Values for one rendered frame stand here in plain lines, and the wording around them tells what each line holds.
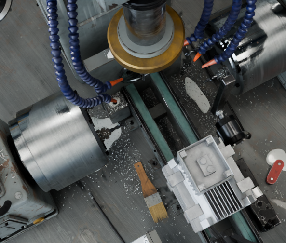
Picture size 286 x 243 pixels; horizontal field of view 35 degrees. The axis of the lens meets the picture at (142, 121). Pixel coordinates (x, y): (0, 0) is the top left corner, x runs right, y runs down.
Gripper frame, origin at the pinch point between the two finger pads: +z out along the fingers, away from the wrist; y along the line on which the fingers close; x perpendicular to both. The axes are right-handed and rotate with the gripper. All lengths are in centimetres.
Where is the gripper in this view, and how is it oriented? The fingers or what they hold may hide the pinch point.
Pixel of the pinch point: (216, 236)
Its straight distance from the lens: 118.4
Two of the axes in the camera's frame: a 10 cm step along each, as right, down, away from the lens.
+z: -2.0, -1.8, 9.6
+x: 4.2, 8.7, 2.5
